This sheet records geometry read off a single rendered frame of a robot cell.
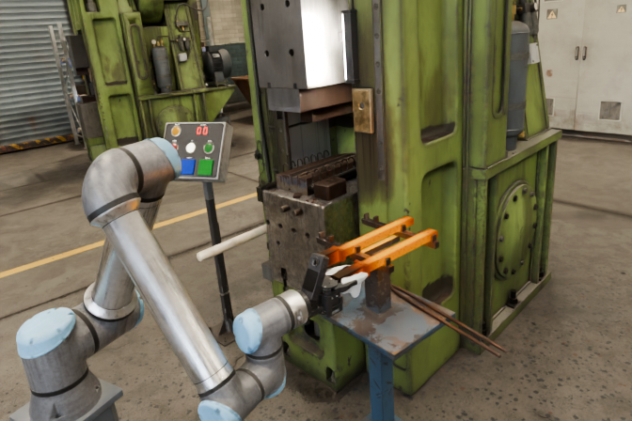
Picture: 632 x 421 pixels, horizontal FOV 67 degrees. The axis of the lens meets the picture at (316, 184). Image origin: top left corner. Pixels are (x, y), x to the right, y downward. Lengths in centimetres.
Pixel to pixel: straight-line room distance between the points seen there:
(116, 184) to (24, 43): 860
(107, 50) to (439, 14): 520
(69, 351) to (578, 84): 645
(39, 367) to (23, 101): 829
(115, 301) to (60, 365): 21
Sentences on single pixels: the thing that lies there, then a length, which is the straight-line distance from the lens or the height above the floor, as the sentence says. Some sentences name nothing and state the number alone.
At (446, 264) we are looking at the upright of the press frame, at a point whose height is 49.
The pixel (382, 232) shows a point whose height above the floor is 96.
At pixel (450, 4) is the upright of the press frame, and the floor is 164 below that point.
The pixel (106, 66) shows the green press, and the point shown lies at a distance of 670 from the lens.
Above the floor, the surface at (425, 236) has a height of 96.
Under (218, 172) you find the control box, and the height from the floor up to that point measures 99.
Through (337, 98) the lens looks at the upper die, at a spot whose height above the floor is 130.
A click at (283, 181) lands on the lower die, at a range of 211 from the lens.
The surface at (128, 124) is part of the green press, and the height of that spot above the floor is 60.
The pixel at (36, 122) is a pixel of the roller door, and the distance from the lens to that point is 966.
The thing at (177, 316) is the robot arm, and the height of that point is 102.
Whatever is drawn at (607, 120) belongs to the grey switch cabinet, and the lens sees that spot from 698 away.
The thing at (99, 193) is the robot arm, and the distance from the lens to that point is 109.
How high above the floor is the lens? 157
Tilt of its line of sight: 18 degrees down
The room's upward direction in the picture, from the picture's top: 4 degrees counter-clockwise
